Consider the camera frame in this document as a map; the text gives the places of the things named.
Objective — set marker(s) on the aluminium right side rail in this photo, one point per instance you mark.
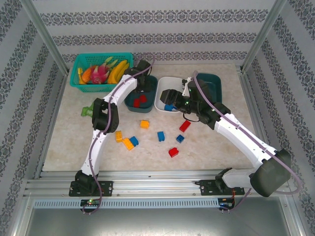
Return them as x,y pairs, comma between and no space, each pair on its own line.
250,98

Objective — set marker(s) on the aluminium front rail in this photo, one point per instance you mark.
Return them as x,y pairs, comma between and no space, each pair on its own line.
152,184

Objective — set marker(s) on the orange toy vegetable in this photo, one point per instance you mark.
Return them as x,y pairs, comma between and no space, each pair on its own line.
86,75

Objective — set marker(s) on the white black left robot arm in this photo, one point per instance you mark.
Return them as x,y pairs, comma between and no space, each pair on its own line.
98,147

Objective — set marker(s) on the aluminium left side rail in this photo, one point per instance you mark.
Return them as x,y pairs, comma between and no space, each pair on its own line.
58,98

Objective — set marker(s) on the right circuit board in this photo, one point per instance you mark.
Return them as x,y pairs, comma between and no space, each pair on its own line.
226,205

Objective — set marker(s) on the circuit board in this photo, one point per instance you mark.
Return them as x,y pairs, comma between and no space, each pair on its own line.
226,205
91,202

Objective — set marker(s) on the small dark blue lego brick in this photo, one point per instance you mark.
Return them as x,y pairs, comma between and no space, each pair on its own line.
180,138

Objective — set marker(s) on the white plastic container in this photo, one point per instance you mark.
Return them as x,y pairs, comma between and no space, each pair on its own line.
169,82

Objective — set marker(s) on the small yellow toy vegetable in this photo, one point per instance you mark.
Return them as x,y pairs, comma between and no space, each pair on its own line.
80,79

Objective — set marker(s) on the orange lego brick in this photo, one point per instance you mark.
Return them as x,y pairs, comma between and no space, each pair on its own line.
144,124

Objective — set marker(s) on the left circuit board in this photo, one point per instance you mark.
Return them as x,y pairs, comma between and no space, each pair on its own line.
91,202

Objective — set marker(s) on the aluminium right corner post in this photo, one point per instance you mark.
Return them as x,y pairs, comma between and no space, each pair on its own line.
262,37

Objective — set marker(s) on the pink toy dragon fruit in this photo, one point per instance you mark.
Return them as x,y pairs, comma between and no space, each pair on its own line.
98,75

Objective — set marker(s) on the aluminium rail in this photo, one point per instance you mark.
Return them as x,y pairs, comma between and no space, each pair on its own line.
152,184
58,98
250,98

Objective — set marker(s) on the yellow toy banana bunch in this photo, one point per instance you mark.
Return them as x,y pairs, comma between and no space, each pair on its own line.
116,72

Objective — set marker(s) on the dark teal plastic container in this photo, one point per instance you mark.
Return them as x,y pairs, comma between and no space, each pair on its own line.
216,83
140,109

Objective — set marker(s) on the aluminium corner post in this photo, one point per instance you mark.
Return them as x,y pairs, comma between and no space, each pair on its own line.
262,37
45,37

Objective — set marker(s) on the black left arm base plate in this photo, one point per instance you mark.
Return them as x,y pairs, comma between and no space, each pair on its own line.
108,188

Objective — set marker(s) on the aluminium left corner post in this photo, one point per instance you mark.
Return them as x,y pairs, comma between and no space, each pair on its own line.
45,37

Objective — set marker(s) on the long red lego brick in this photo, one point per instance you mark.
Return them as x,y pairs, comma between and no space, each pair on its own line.
143,98
185,126

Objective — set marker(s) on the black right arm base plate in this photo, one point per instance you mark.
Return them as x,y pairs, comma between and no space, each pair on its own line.
206,188

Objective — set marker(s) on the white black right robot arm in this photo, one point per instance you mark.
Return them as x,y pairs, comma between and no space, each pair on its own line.
241,137

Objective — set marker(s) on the teal plastic mesh basket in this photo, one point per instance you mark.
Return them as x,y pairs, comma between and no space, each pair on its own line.
98,88

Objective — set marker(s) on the green toy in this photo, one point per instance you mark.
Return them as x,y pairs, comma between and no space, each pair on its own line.
86,111

